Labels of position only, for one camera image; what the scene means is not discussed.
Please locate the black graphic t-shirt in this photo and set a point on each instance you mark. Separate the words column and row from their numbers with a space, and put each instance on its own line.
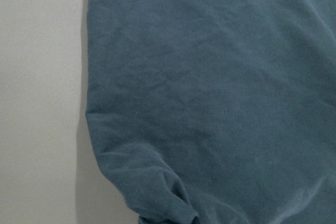
column 215, row 111

